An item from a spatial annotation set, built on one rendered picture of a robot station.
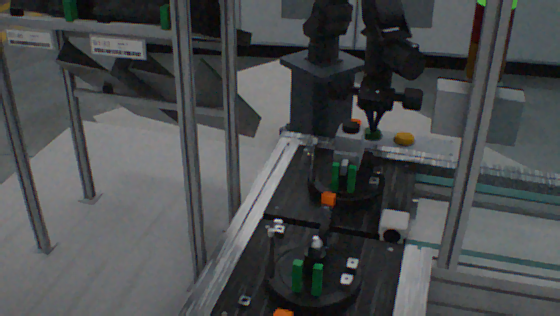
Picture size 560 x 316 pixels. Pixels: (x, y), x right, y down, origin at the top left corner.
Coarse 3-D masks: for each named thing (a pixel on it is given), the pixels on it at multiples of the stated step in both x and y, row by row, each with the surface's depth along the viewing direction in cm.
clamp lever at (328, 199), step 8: (328, 192) 86; (328, 200) 85; (320, 208) 83; (328, 208) 83; (320, 216) 86; (328, 216) 85; (320, 224) 86; (328, 224) 86; (320, 232) 86; (328, 232) 86
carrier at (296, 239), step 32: (288, 224) 95; (256, 256) 89; (288, 256) 86; (320, 256) 80; (352, 256) 86; (384, 256) 89; (224, 288) 83; (256, 288) 83; (288, 288) 80; (320, 288) 78; (352, 288) 80; (384, 288) 83
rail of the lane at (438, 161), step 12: (288, 132) 124; (288, 144) 120; (312, 144) 119; (324, 144) 119; (372, 144) 120; (384, 156) 116; (396, 156) 116; (408, 156) 116; (420, 156) 116; (432, 156) 116; (444, 156) 116; (420, 168) 114; (432, 168) 113; (444, 168) 113
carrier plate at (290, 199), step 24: (288, 168) 110; (384, 168) 110; (408, 168) 110; (288, 192) 103; (408, 192) 103; (264, 216) 98; (288, 216) 97; (312, 216) 97; (336, 216) 97; (360, 216) 97
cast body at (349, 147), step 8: (344, 128) 98; (352, 128) 97; (360, 128) 99; (336, 136) 97; (344, 136) 97; (352, 136) 97; (360, 136) 97; (336, 144) 98; (344, 144) 98; (352, 144) 97; (360, 144) 97; (336, 152) 98; (344, 152) 98; (352, 152) 98; (360, 152) 99; (336, 160) 99; (344, 160) 98; (352, 160) 98; (360, 160) 100; (344, 168) 97
